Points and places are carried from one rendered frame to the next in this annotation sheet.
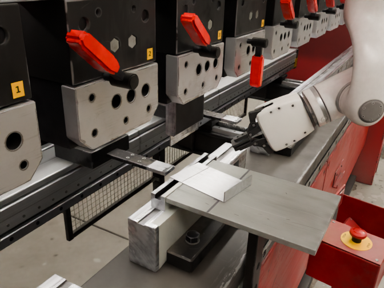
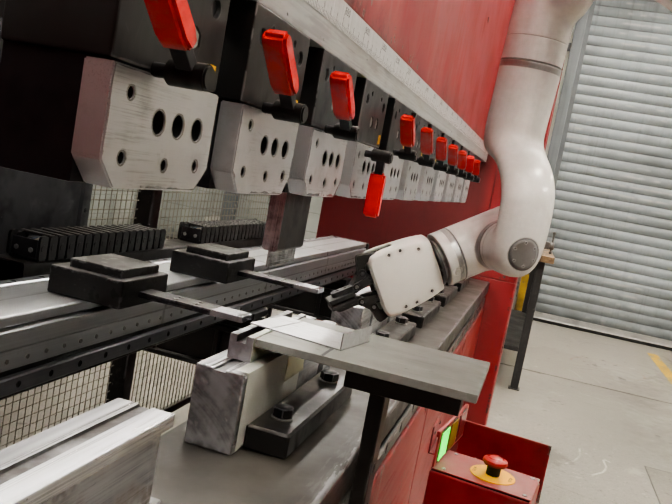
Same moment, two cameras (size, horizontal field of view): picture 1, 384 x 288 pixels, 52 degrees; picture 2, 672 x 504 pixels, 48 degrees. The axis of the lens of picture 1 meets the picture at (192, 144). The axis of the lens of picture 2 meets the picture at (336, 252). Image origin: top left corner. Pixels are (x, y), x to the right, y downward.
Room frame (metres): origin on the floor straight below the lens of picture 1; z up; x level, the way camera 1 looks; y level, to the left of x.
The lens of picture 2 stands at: (-0.26, 0.19, 1.21)
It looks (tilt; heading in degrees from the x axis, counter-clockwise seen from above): 6 degrees down; 345
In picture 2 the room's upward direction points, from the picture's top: 11 degrees clockwise
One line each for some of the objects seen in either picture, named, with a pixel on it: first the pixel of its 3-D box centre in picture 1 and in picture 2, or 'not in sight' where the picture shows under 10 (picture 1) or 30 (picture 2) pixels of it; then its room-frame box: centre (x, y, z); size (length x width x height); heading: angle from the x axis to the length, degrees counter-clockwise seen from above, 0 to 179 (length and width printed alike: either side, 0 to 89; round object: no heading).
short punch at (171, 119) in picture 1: (185, 113); (286, 227); (0.68, 0.01, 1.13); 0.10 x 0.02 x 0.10; 150
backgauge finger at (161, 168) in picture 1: (119, 151); (159, 289); (0.75, 0.15, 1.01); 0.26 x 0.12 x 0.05; 60
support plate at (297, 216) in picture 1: (254, 199); (378, 355); (0.61, -0.12, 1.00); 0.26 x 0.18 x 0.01; 60
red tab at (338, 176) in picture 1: (339, 173); (438, 432); (1.49, -0.63, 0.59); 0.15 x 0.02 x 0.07; 150
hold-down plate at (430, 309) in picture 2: not in sight; (422, 311); (1.52, -0.54, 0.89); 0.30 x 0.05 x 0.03; 150
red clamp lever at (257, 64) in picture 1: (255, 62); (373, 183); (0.78, -0.12, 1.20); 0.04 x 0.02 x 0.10; 60
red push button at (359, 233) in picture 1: (357, 236); (493, 467); (0.78, -0.40, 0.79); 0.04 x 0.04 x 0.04
